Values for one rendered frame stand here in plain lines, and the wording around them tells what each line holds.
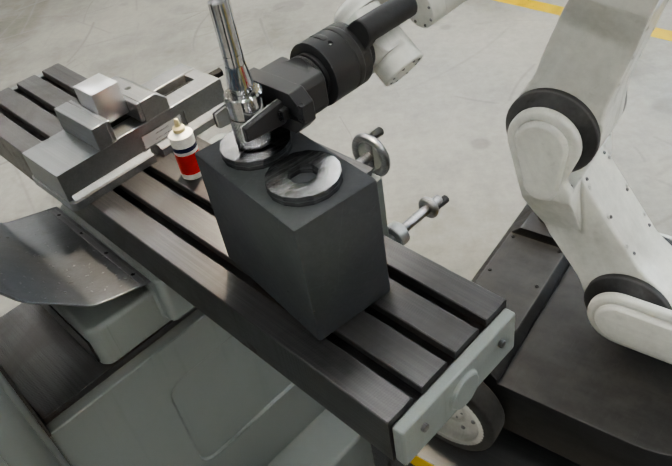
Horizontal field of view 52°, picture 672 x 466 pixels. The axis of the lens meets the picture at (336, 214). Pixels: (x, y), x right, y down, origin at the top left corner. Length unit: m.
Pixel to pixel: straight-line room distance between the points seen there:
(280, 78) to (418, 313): 0.34
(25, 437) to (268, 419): 0.60
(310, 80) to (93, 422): 0.69
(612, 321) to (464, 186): 1.42
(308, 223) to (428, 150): 2.03
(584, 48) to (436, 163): 1.72
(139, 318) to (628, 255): 0.79
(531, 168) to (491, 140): 1.72
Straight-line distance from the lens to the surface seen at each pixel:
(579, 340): 1.36
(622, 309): 1.21
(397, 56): 0.93
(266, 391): 1.52
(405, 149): 2.78
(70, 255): 1.23
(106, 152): 1.21
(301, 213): 0.76
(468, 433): 1.37
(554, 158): 1.06
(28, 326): 1.36
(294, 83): 0.84
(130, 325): 1.19
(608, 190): 1.19
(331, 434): 1.68
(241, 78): 0.81
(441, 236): 2.37
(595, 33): 1.00
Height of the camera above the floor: 1.61
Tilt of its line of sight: 40 degrees down
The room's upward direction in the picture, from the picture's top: 10 degrees counter-clockwise
